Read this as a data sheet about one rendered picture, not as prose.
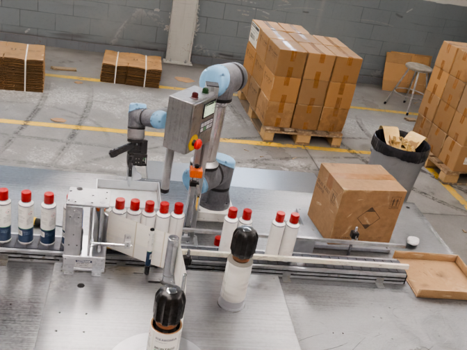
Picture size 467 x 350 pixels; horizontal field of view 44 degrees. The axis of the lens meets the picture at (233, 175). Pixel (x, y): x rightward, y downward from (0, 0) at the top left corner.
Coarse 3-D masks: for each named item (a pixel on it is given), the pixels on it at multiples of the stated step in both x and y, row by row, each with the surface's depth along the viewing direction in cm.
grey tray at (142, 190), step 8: (104, 184) 252; (112, 184) 253; (120, 184) 253; (136, 184) 255; (144, 184) 255; (152, 184) 256; (112, 192) 251; (120, 192) 252; (128, 192) 253; (136, 192) 255; (144, 192) 256; (152, 192) 257; (160, 192) 250; (112, 200) 246; (128, 200) 249; (144, 200) 251; (152, 200) 252; (160, 200) 245; (112, 208) 236; (144, 208) 238
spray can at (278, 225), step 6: (276, 216) 215; (282, 216) 214; (276, 222) 215; (282, 222) 215; (270, 228) 218; (276, 228) 215; (282, 228) 216; (270, 234) 218; (276, 234) 216; (282, 234) 217; (270, 240) 218; (276, 240) 217; (270, 246) 219; (276, 246) 219; (270, 252) 220; (276, 252) 220
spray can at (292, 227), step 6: (294, 216) 214; (288, 222) 217; (294, 222) 215; (288, 228) 216; (294, 228) 216; (288, 234) 217; (294, 234) 217; (282, 240) 220; (288, 240) 218; (294, 240) 219; (282, 246) 221; (288, 246) 219; (282, 252) 221; (288, 252) 221
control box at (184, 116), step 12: (180, 96) 193; (204, 96) 197; (216, 96) 202; (168, 108) 194; (180, 108) 192; (192, 108) 190; (168, 120) 196; (180, 120) 193; (192, 120) 192; (204, 120) 200; (168, 132) 197; (180, 132) 195; (192, 132) 195; (204, 132) 204; (168, 144) 199; (180, 144) 197
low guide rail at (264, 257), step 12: (192, 252) 213; (204, 252) 214; (216, 252) 215; (228, 252) 216; (336, 264) 224; (348, 264) 225; (360, 264) 226; (372, 264) 227; (384, 264) 228; (396, 264) 229; (408, 264) 230
